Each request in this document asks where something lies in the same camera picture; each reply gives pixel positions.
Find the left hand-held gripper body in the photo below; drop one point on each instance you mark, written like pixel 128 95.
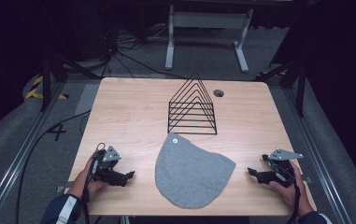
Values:
pixel 107 168

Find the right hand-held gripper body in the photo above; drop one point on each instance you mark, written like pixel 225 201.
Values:
pixel 280 174

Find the person's right hand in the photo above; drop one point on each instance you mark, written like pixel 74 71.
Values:
pixel 294 196

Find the person's left hand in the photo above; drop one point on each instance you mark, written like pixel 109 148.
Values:
pixel 87 185

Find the grey felt cloth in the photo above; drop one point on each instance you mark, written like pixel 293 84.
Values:
pixel 191 174

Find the black tape floor mark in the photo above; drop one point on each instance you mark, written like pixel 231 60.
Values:
pixel 57 131

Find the black metal stand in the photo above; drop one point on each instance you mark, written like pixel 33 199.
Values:
pixel 300 90
pixel 45 81

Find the dark round table grommet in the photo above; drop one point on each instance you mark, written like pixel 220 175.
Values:
pixel 218 93

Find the yellow black floor tape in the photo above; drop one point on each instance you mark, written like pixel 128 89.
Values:
pixel 35 88

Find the grey metal table bracket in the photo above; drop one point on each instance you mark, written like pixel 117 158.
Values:
pixel 307 179
pixel 61 188

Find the aluminium floor rail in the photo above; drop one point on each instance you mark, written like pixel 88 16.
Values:
pixel 319 155
pixel 13 158

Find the white metal table frame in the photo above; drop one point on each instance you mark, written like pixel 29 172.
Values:
pixel 208 20

